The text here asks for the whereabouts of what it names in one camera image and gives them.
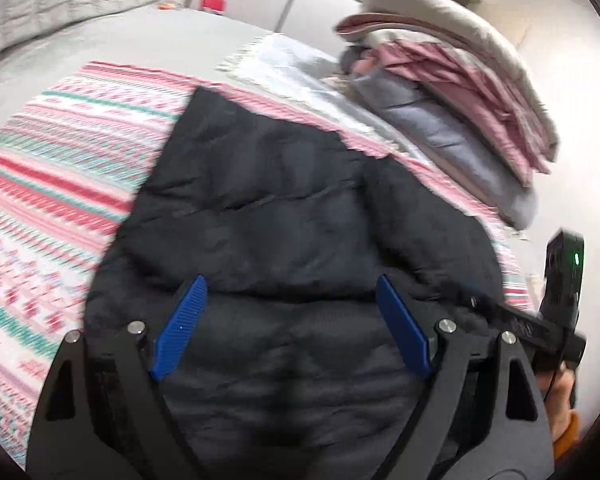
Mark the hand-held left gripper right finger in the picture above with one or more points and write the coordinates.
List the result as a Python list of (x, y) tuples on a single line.
[(402, 325)]

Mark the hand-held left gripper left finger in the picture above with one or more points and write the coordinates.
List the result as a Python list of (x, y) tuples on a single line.
[(182, 327)]

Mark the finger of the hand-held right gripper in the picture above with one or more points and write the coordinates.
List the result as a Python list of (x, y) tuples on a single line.
[(522, 327)]

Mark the black quilted jacket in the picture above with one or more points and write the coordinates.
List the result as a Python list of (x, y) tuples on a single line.
[(280, 210)]

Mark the person's right forearm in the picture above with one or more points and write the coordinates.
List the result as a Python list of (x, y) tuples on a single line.
[(566, 437)]

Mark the person's right hand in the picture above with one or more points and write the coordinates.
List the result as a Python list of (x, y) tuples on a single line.
[(557, 400)]

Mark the red green patterned blanket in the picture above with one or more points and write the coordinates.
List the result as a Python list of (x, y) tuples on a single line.
[(60, 185)]

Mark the pink folded sheet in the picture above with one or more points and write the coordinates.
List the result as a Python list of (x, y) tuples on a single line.
[(455, 95)]

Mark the white fringed cloth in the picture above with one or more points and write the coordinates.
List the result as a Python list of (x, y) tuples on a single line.
[(285, 67)]

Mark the stack of folded bedding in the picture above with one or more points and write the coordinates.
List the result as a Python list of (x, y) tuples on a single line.
[(450, 20)]

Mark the grey bed sheet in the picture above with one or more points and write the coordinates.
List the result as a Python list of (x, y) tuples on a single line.
[(145, 40)]

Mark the red object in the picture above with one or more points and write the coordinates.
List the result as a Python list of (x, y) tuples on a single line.
[(212, 4)]

